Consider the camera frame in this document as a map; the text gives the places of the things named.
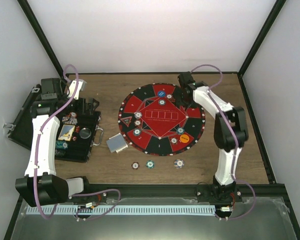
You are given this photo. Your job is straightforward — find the teal chip stack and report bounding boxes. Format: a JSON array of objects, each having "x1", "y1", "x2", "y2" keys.
[{"x1": 145, "y1": 160, "x2": 155, "y2": 169}]

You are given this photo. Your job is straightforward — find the round red black poker mat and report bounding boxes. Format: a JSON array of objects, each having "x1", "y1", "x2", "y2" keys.
[{"x1": 117, "y1": 83, "x2": 206, "y2": 156}]

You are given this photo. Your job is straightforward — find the clear dealer button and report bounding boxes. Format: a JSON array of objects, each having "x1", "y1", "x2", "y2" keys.
[{"x1": 79, "y1": 127, "x2": 92, "y2": 140}]

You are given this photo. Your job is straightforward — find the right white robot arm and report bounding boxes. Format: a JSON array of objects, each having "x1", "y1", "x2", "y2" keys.
[{"x1": 173, "y1": 71, "x2": 249, "y2": 202}]

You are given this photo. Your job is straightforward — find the teal chips in case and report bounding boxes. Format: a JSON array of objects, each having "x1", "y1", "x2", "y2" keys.
[{"x1": 55, "y1": 140, "x2": 68, "y2": 157}]

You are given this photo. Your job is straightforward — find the blue white chip seat three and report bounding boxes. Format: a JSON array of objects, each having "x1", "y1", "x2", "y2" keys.
[{"x1": 134, "y1": 112, "x2": 142, "y2": 119}]

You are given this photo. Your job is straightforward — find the blue small blind button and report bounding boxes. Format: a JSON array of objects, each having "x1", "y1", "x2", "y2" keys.
[{"x1": 157, "y1": 90, "x2": 166, "y2": 98}]

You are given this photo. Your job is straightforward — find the black poker chip case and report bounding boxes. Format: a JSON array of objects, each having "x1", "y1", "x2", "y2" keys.
[{"x1": 7, "y1": 84, "x2": 101, "y2": 163}]

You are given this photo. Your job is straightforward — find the teal chip seat two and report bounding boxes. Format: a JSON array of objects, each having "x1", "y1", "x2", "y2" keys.
[{"x1": 133, "y1": 128, "x2": 142, "y2": 136}]

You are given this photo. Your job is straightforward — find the chips in case top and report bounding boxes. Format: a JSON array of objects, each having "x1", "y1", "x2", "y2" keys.
[{"x1": 62, "y1": 112, "x2": 78, "y2": 125}]

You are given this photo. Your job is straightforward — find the teal chip seat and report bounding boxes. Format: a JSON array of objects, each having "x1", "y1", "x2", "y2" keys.
[{"x1": 158, "y1": 99, "x2": 166, "y2": 106}]

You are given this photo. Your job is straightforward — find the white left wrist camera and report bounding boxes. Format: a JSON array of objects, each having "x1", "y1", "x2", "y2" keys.
[{"x1": 67, "y1": 79, "x2": 87, "y2": 100}]

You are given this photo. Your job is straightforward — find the black front mounting rail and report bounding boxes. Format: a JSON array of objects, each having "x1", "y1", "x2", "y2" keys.
[{"x1": 67, "y1": 183, "x2": 290, "y2": 205}]

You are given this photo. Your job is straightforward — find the card box in case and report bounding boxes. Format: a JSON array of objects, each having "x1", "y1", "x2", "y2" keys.
[{"x1": 57, "y1": 124, "x2": 76, "y2": 142}]

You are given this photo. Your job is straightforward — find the orange big blind button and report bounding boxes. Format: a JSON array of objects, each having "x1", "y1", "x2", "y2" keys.
[{"x1": 179, "y1": 134, "x2": 190, "y2": 143}]

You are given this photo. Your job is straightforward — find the blue orange chip stack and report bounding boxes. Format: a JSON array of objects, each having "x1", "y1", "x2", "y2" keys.
[{"x1": 174, "y1": 159, "x2": 185, "y2": 169}]

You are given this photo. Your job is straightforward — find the triangular all in marker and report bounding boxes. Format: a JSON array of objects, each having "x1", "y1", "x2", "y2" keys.
[{"x1": 120, "y1": 116, "x2": 132, "y2": 127}]

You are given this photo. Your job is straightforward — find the brown 100 chip stack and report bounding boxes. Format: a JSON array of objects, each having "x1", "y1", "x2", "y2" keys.
[{"x1": 131, "y1": 162, "x2": 140, "y2": 170}]

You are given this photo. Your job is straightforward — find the perforated light blue rail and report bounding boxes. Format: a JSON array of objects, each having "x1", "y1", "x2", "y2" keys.
[{"x1": 26, "y1": 205, "x2": 216, "y2": 216}]

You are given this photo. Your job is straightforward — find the red dice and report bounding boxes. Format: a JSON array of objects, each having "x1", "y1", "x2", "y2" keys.
[{"x1": 75, "y1": 126, "x2": 81, "y2": 133}]

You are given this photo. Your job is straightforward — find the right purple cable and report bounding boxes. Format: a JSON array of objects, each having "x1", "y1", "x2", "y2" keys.
[{"x1": 188, "y1": 63, "x2": 257, "y2": 222}]

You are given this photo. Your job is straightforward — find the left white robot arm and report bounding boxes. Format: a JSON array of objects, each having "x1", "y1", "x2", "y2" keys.
[{"x1": 15, "y1": 78, "x2": 101, "y2": 207}]

